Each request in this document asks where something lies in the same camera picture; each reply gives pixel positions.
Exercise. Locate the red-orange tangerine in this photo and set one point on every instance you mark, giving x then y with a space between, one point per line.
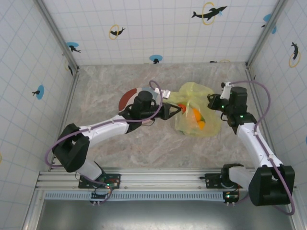
182 107

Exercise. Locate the large yellow-orange orange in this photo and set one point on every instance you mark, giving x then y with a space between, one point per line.
197 114

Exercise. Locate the yellow-green plastic bag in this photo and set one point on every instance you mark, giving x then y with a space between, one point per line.
192 88

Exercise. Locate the orange fruit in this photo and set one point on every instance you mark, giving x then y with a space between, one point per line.
201 125

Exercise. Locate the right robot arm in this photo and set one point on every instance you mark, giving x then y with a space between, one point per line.
268 189

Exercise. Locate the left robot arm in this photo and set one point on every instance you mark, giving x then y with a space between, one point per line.
72 153

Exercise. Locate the round brown and white plate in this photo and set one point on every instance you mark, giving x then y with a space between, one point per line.
126 99

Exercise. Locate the blue oval dolphin sticker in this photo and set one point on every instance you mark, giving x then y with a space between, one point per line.
267 18

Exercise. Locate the grey metal panel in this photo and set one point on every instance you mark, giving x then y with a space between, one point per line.
163 215

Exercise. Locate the aluminium mounting rail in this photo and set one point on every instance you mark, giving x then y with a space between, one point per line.
156 178

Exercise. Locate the aluminium frame post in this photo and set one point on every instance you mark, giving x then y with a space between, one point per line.
266 31
57 36

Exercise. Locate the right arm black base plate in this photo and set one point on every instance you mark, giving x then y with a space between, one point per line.
213 179

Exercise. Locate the aluminium table edge rail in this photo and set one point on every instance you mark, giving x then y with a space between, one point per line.
64 115

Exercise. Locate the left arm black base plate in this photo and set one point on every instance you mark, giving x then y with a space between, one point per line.
115 178

